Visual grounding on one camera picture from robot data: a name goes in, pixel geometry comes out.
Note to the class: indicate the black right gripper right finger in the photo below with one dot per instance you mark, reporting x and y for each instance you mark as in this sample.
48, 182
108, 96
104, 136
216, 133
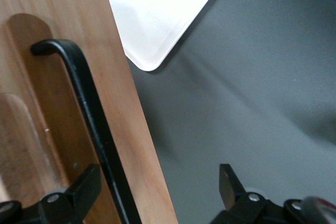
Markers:
236, 200

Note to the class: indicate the beige rectangular tray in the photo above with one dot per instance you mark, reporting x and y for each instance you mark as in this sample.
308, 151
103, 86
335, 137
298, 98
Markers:
157, 11

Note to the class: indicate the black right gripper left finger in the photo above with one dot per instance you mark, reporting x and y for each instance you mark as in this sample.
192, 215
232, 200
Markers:
76, 197

